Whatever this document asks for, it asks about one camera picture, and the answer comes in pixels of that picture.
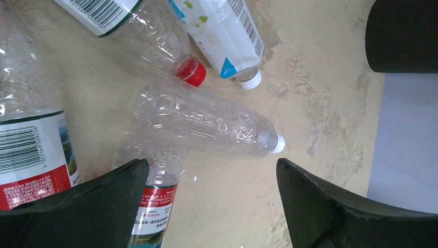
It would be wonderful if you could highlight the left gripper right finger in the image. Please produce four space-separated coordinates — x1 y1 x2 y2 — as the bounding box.
276 158 437 247

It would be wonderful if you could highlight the clear unlabelled bottle white cap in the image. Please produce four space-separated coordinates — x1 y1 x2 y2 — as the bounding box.
132 76 286 157

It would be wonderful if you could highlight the red label bottle red cap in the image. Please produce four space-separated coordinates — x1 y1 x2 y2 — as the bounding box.
56 1 206 86

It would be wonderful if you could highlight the white label clear bottle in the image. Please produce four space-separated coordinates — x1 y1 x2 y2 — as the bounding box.
169 0 264 90

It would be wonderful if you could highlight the black ribbed waste bin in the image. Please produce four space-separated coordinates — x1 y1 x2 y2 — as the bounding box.
365 0 437 73

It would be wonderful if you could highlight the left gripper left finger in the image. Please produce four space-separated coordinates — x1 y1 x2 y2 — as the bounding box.
1 159 149 247

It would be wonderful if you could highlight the red and blue label bottle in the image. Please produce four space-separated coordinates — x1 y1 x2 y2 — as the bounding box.
1 1 80 210

